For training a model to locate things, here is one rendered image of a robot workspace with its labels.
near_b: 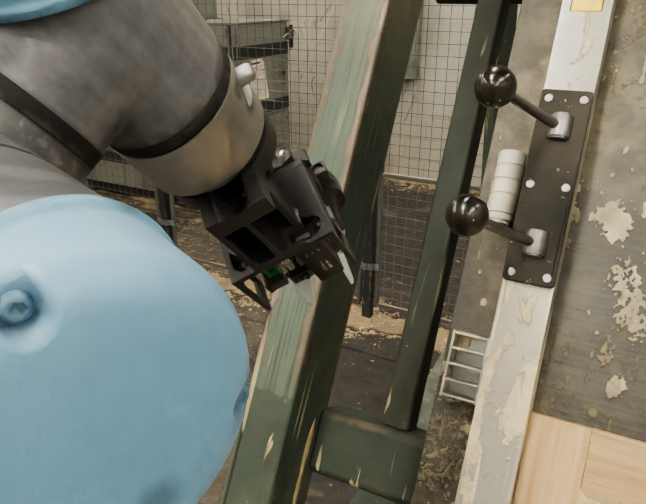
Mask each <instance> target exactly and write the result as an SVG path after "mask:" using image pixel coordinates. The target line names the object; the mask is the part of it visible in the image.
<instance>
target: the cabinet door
mask: <svg viewBox="0 0 646 504"><path fill-rule="evenodd" d="M511 504H646V442H642V441H639V440H635V439H631V438H628V437H624V436H621V435H617V434H614V433H610V432H606V431H603V430H599V429H596V428H592V427H589V426H585V425H581V424H578V423H574V422H571V421H567V420H564V419H560V418H556V417H553V416H549V415H546V414H542V413H539V412H535V411H533V412H531V413H530V417H529V422H528V426H527V431H526V436H525V441H524V446H523V450H522V455H521V460H520V465H519V470H518V475H517V479H516V484H515V489H514V494H513V499H512V503H511Z"/></svg>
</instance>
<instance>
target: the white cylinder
mask: <svg viewBox="0 0 646 504"><path fill-rule="evenodd" d="M526 161H527V155H526V154H525V153H524V152H521V151H518V150H513V149H504V150H501V151H500V152H499V156H498V160H497V166H496V169H495V174H494V180H493V183H492V188H491V194H490V197H489V201H488V206H487V207H488V210H489V219H492V220H494V221H496V222H499V223H501V224H503V225H506V226H509V224H511V223H512V221H513V217H514V216H515V212H516V207H517V202H518V199H517V198H518V197H519V193H520V189H521V183H522V179H523V175H524V169H525V165H526Z"/></svg>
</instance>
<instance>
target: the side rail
mask: <svg viewBox="0 0 646 504"><path fill-rule="evenodd" d="M422 2H423V0H344V3H343V7H342V11H341V16H340V20H339V24H338V28H337V32H336V36H335V40H334V44H333V48H332V52H331V56H330V60H329V64H328V69H327V73H326V77H325V81H324V85H323V89H322V93H321V97H320V101H319V105H318V109H317V113H316V117H315V122H314V126H313V130H312V134H311V138H310V142H309V146H308V150H307V155H308V157H309V160H310V162H311V164H312V165H314V164H316V163H317V162H319V161H324V164H325V166H326V168H327V170H328V171H329V172H331V173H332V174H333V175H334V176H335V178H336V179H337V181H338V183H339V185H340V187H341V189H342V191H343V193H344V196H345V204H344V207H343V209H342V212H341V221H342V223H343V225H344V227H345V237H346V238H347V240H348V242H349V244H350V247H351V249H352V251H353V253H354V256H355V258H356V260H357V262H358V265H357V266H355V267H354V265H353V264H352V263H351V262H350V260H349V259H348V258H347V257H346V255H345V254H344V256H345V258H346V261H347V263H348V266H349V268H350V271H351V273H352V276H353V278H354V282H353V284H351V283H350V282H349V280H348V279H347V277H346V275H345V273H344V272H343V270H342V271H340V272H338V273H336V274H335V275H333V276H331V277H329V278H327V279H326V280H324V281H321V280H320V279H319V278H318V277H317V276H316V275H315V274H314V275H313V276H311V278H309V279H310V284H311V289H312V294H313V300H314V302H313V304H312V305H308V304H307V303H305V302H304V301H303V300H302V298H301V297H300V295H299V293H298V291H297V289H296V288H295V286H294V284H293V282H292V280H290V278H287V279H288V281H289V284H287V285H285V286H283V287H281V288H279V289H277V290H275V292H273V293H272V297H271V301H270V305H271V308H272V309H271V310H269V311H268V313H267V317H266V321H265V325H264V329H263V333H262V337H261V342H260V346H259V350H258V354H257V358H256V362H255V366H254V370H253V374H252V378H251V382H250V389H249V391H250V395H249V398H248V400H247V401H246V403H245V407H244V413H243V420H242V423H241V426H240V429H239V432H238V435H237V439H236V443H235V447H234V452H233V456H232V460H231V464H230V468H229V472H228V476H227V480H226V484H225V488H224V492H223V496H222V500H221V504H305V501H306V497H307V492H308V488H309V484H310V480H311V475H312V471H311V469H310V466H309V463H310V459H311V454H312V450H313V446H314V442H315V437H316V433H317V429H318V425H319V420H320V416H321V413H322V411H323V410H324V409H326V408H327V407H328V403H329V399H330V394H331V390H332V386H333V382H334V377H335V373H336V369H337V365H338V360H339V356H340V352H341V347H342V343H343V339H344V335H345V330H346V326H347V322H348V318H349V313H350V309H351V305H352V301H353V296H354V292H355V288H356V283H357V279H358V275H359V271H360V266H361V262H362V258H363V254H364V249H365V245H366V241H367V237H368V232H369V228H370V224H371V219H372V215H373V211H374V207H375V202H376V198H377V194H378V190H379V185H380V181H381V177H382V173H383V168H384V164H385V160H386V156H387V151H388V147H389V143H390V138H391V134H392V130H393V126H394V121H395V117H396V113H397V109H398V104H399V100H400V96H401V92H402V87H403V83H404V79H405V74H406V70H407V66H408V62H409V57H410V53H411V49H412V45H413V40H414V36H415V32H416V28H417V23H418V19H419V15H420V10H421V6H422Z"/></svg>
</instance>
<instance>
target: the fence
mask: <svg viewBox="0 0 646 504"><path fill-rule="evenodd" d="M572 1H573V0H563V1H562V5H561V10H560V15H559V19H558V24H557V29H556V33H555V38H554V43H553V47H552V52H551V56H550V61H549V66H548V70H547V75H546V80H545V84H544V89H556V90H572V91H588V92H593V93H594V99H593V104H592V109H591V113H590V118H589V123H588V128H587V133H586V137H585V142H584V147H583V152H582V157H581V162H580V166H579V171H578V176H577V181H576V186H575V190H574V195H573V200H572V205H571V210H570V214H569V219H568V224H567V229H566V234H565V239H564V243H563V248H562V253H561V258H560V263H559V267H558V272H557V277H556V282H555V286H554V288H545V287H540V286H535V285H530V284H525V283H520V282H515V281H509V280H505V279H504V278H503V280H502V284H501V289H500V294H499V298H498V303H497V308H496V312H495V317H494V322H493V326H492V331H491V336H490V340H489V345H488V350H487V354H486V359H485V364H484V368H483V373H482V378H481V382H480V387H479V391H478V396H477V401H476V405H475V410H474V415H473V419H472V424H471V429H470V433H469V438H468V443H467V447H466V452H465V457H464V461H463V466H462V471H461V475H460V480H459V485H458V489H457V494H456V498H455V503H454V504H511V503H512V499H513V494H514V489H515V484H516V479H517V475H518V470H519V465H520V460H521V455H522V450H523V446H524V441H525V436H526V431H527V426H528V422H529V417H530V413H531V412H532V408H533V403H534V398H535V393H536V388H537V384H538V379H539V374H540V369H541V364H542V359H543V355H544V350H545V345H546V340H547V335H548V331H549V326H550V321H551V316H552V311H553V306H554V302H555V297H556V292H557V287H558V282H559V277H560V273H561V268H562V263H563V258H564V253H565V249H566V244H567V239H568V234H569V229H570V224H571V220H572V215H573V210H574V205H575V200H576V195H577V191H578V186H579V181H580V176H581V171H582V167H583V162H584V157H585V152H586V147H587V142H588V138H589V133H590V128H591V123H592V118H593V113H594V109H595V104H596V99H597V94H598V89H599V85H600V80H601V75H602V70H603V65H604V60H605V56H606V51H607V46H608V41H609V36H610V31H611V27H612V22H613V17H614V12H615V7H616V3H617V0H604V5H603V9H602V12H593V11H571V6H572ZM544 89H543V90H544Z"/></svg>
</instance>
